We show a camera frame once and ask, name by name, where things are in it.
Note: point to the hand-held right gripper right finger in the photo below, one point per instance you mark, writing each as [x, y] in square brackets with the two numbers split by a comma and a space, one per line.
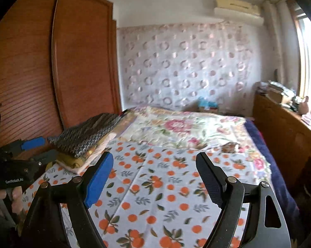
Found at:
[211, 180]

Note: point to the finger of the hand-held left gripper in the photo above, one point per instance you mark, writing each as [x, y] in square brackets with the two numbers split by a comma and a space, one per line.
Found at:
[32, 143]
[45, 157]

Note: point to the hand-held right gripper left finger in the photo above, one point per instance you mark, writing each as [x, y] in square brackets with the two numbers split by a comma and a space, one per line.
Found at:
[98, 180]

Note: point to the navy circle-patterned shirt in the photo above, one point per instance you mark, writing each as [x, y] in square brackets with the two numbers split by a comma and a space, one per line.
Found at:
[85, 134]

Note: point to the person's left hand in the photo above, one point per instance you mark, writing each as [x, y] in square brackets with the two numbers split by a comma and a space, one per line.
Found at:
[17, 199]

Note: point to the orange fruit print bedsheet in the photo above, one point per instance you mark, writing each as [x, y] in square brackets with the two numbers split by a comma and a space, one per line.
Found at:
[150, 186]

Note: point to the floral quilt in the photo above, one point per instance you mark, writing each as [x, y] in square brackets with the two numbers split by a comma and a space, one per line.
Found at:
[176, 126]

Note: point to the navy blue blanket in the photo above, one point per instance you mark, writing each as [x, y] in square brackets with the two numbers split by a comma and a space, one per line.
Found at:
[274, 165]

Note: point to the wooden slatted wardrobe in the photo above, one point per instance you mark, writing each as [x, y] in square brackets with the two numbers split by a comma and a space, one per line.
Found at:
[54, 69]

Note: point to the blue plastic bag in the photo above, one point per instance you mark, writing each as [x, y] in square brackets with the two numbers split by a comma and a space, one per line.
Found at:
[207, 102]

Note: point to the wooden sideboard cabinet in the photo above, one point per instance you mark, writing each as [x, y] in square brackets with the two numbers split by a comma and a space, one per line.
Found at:
[282, 134]

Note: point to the pile of papers and books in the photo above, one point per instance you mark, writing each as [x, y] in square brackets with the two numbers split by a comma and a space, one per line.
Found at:
[274, 91]

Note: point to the pink bottle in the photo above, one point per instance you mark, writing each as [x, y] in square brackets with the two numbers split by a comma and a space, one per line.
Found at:
[304, 106]

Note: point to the white window curtain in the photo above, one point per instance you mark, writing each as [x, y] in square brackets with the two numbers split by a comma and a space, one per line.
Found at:
[277, 44]

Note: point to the window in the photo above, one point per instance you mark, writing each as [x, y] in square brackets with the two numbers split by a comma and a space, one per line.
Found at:
[310, 56]

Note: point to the circle-patterned wall curtain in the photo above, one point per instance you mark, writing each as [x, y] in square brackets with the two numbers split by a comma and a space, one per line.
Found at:
[184, 69]

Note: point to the wall air conditioner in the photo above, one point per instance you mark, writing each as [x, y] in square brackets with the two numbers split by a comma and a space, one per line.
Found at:
[238, 9]

